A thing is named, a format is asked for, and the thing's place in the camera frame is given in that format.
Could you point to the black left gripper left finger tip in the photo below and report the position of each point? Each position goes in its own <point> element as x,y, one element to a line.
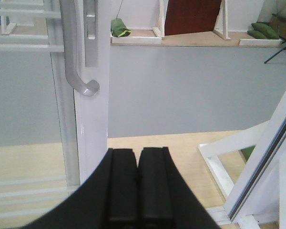
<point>106,200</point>

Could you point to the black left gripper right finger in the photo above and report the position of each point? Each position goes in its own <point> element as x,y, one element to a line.
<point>165,199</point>

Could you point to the grey door handle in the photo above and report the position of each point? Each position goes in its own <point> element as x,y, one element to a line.
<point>69,30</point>

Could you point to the brown wooden door panel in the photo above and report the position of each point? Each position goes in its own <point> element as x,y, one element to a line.
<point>191,16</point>

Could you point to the green sandbag by box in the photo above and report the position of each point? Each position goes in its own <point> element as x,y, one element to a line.
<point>247,152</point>

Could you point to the white diagonal support brace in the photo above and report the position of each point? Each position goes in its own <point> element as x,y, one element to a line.
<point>224,159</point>

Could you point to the green sandbag behind glass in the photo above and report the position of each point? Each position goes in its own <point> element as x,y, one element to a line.
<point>119,29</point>

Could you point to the small green sandbag far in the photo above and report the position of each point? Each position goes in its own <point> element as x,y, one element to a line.
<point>263,31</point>

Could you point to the black tripod stand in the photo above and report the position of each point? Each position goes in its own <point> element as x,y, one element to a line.
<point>283,48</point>

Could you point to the brown cardboard box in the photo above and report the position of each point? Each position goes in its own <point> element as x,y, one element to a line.
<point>279,26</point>

